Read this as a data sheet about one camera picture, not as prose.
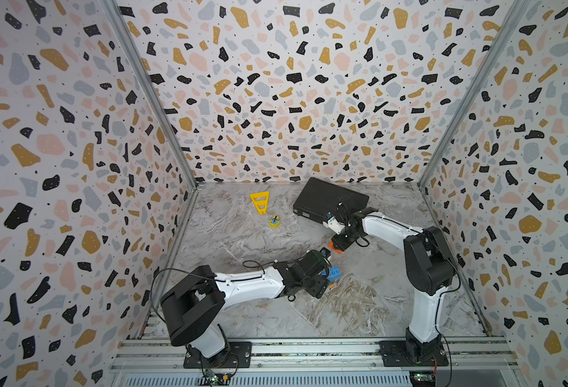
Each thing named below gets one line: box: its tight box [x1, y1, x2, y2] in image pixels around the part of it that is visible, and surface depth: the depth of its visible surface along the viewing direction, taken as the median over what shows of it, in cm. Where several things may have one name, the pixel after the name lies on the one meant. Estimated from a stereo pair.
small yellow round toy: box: [268, 215, 282, 229], surface depth 108 cm
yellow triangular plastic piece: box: [250, 191, 271, 215], surface depth 116 cm
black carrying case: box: [292, 176, 370, 223], surface depth 114 cm
